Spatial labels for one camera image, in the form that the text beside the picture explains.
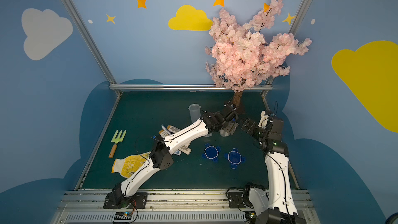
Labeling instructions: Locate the blue container lid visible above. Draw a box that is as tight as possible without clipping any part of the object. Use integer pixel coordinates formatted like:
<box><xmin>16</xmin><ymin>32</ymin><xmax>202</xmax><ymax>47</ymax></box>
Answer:
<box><xmin>202</xmin><ymin>143</ymin><xmax>221</xmax><ymax>163</ymax></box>
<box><xmin>224</xmin><ymin>148</ymin><xmax>246</xmax><ymax>170</ymax></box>

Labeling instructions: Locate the white orange-cap lotion bottle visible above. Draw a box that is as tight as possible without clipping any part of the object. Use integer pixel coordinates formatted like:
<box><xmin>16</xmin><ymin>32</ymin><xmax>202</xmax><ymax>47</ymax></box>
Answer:
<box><xmin>167</xmin><ymin>125</ymin><xmax>181</xmax><ymax>133</ymax></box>

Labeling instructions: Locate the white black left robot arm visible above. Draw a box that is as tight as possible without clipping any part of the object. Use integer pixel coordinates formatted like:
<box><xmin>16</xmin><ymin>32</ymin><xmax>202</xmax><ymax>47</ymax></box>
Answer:
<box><xmin>104</xmin><ymin>110</ymin><xmax>238</xmax><ymax>209</ymax></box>

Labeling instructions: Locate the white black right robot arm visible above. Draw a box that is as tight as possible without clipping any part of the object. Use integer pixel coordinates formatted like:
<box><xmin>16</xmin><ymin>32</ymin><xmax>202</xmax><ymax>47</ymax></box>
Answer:
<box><xmin>242</xmin><ymin>118</ymin><xmax>306</xmax><ymax>224</ymax></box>

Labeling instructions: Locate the pink artificial blossom tree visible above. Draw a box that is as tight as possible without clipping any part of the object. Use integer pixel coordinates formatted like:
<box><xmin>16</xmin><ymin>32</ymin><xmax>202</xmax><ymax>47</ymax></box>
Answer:
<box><xmin>205</xmin><ymin>0</ymin><xmax>312</xmax><ymax>106</ymax></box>

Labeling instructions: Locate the yellow white work glove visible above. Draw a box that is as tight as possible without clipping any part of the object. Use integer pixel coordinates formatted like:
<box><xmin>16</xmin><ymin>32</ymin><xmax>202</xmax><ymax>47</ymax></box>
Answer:
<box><xmin>112</xmin><ymin>152</ymin><xmax>150</xmax><ymax>178</ymax></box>

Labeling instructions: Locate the green plastic garden fork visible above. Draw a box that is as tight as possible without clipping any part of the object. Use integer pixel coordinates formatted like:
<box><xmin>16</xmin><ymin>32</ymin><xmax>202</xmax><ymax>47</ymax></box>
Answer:
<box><xmin>108</xmin><ymin>130</ymin><xmax>126</xmax><ymax>159</ymax></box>

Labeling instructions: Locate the left small circuit board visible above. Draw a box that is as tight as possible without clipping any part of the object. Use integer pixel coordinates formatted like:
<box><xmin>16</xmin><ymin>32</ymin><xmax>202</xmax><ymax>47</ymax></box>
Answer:
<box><xmin>113</xmin><ymin>212</ymin><xmax>133</xmax><ymax>224</ymax></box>

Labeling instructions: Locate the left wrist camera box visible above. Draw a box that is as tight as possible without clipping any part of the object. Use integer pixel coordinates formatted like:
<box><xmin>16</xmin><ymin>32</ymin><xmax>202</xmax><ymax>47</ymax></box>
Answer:
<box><xmin>221</xmin><ymin>104</ymin><xmax>238</xmax><ymax>122</ymax></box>

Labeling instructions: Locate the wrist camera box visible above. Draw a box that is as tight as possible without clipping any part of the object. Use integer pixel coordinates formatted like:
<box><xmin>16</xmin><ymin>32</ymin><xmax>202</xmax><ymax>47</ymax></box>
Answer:
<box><xmin>258</xmin><ymin>111</ymin><xmax>275</xmax><ymax>129</ymax></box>
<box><xmin>221</xmin><ymin>104</ymin><xmax>238</xmax><ymax>122</ymax></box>

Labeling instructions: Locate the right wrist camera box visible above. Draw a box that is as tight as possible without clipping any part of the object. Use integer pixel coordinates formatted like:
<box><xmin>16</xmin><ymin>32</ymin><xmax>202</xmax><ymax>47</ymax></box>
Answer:
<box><xmin>258</xmin><ymin>111</ymin><xmax>275</xmax><ymax>129</ymax></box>

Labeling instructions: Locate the dark metal tree base plate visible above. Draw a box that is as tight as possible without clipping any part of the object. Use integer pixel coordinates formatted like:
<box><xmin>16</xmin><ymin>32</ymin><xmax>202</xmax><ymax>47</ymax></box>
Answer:
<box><xmin>236</xmin><ymin>101</ymin><xmax>246</xmax><ymax>115</ymax></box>

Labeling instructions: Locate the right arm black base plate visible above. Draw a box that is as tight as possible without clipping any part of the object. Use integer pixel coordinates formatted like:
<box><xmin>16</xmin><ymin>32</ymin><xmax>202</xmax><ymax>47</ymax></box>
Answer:
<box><xmin>227</xmin><ymin>191</ymin><xmax>247</xmax><ymax>209</ymax></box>

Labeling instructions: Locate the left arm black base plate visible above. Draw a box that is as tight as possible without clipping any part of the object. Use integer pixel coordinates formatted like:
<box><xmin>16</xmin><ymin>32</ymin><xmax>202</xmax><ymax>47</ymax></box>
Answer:
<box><xmin>103</xmin><ymin>192</ymin><xmax>148</xmax><ymax>209</ymax></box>

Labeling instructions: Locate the horizontal aluminium back rail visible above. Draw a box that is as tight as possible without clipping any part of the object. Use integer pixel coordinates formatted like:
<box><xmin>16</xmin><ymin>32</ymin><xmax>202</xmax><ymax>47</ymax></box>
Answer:
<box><xmin>109</xmin><ymin>83</ymin><xmax>274</xmax><ymax>92</ymax></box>

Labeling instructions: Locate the left aluminium corner post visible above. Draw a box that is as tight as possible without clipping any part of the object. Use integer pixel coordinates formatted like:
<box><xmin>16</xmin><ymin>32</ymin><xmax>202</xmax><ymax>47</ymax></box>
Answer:
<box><xmin>61</xmin><ymin>0</ymin><xmax>117</xmax><ymax>86</ymax></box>

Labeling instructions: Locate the aluminium corner post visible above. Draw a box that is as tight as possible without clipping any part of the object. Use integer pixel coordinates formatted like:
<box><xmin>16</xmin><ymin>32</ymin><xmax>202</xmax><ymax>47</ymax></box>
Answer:
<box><xmin>261</xmin><ymin>0</ymin><xmax>324</xmax><ymax>97</ymax></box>
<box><xmin>61</xmin><ymin>0</ymin><xmax>117</xmax><ymax>86</ymax></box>

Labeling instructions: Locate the right aluminium corner post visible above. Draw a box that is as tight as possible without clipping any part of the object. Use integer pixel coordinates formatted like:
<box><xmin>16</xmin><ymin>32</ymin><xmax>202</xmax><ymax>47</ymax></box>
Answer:
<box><xmin>261</xmin><ymin>0</ymin><xmax>324</xmax><ymax>97</ymax></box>

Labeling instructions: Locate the front aluminium rail frame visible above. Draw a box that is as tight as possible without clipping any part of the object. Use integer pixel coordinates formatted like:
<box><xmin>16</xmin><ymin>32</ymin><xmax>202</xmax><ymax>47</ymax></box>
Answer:
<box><xmin>51</xmin><ymin>188</ymin><xmax>321</xmax><ymax>224</ymax></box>

